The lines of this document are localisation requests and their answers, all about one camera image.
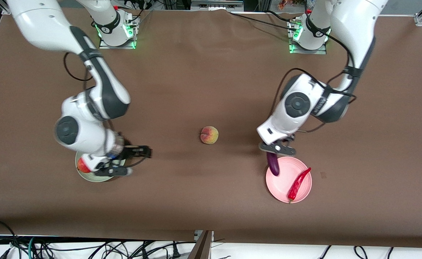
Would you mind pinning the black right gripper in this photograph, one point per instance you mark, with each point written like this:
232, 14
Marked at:
130, 151

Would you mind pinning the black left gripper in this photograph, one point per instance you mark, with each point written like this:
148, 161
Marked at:
288, 139

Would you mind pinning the purple eggplant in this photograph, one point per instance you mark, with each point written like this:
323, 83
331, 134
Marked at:
274, 167

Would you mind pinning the red chili pepper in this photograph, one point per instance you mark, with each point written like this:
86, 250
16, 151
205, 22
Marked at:
296, 185

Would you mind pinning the red pomegranate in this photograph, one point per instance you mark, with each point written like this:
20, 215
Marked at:
83, 166

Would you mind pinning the yellow pink peach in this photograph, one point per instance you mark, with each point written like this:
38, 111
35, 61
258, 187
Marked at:
209, 135

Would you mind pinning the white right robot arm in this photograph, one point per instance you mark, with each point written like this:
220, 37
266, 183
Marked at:
45, 25

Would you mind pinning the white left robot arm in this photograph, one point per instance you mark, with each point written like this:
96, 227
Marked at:
351, 25

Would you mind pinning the pink plate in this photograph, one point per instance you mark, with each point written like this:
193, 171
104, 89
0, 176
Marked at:
286, 180

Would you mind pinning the pale green plate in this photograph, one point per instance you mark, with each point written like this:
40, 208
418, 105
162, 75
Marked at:
88, 177

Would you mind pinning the brown table cloth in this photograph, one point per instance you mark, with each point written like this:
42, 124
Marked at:
196, 198

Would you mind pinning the white lower sheet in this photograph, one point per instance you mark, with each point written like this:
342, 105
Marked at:
268, 251

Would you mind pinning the orange toy clutter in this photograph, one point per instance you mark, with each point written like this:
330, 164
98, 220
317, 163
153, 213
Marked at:
284, 4

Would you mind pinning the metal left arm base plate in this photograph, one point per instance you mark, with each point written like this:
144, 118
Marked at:
319, 52

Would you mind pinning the brown wooden post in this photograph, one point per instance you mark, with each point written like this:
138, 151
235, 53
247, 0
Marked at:
202, 248

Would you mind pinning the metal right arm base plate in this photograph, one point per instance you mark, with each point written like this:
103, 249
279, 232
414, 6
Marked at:
104, 45

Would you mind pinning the aluminium frame bar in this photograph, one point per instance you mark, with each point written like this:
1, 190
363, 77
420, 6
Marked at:
214, 5

